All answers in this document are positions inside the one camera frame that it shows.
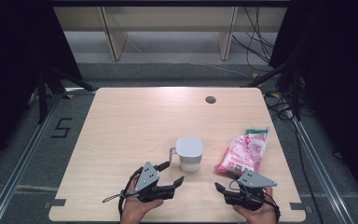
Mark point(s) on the light wooden shelf unit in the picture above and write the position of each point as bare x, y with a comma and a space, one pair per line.
167, 18

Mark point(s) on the yellow tape piece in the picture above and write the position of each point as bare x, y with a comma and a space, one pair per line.
274, 95
70, 96
255, 75

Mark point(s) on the grey square jug lid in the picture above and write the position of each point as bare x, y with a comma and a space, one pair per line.
189, 146

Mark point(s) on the person's right hand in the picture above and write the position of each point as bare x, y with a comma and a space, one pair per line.
261, 217

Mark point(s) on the black metal stand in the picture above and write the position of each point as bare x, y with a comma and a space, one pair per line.
296, 90
43, 93

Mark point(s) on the black curtain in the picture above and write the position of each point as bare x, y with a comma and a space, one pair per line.
9, 62
338, 77

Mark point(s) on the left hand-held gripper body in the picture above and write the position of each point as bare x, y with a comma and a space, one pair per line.
147, 177

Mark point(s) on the pink and white plastic bag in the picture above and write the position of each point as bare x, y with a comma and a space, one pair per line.
245, 152

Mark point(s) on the metal floor rail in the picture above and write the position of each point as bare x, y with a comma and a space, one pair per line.
18, 165
320, 168

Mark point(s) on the person's left hand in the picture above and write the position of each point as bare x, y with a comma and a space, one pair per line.
135, 213

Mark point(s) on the dark tape strip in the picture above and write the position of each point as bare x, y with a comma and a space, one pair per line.
56, 203
298, 206

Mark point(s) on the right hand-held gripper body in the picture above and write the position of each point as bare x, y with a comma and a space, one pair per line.
254, 181

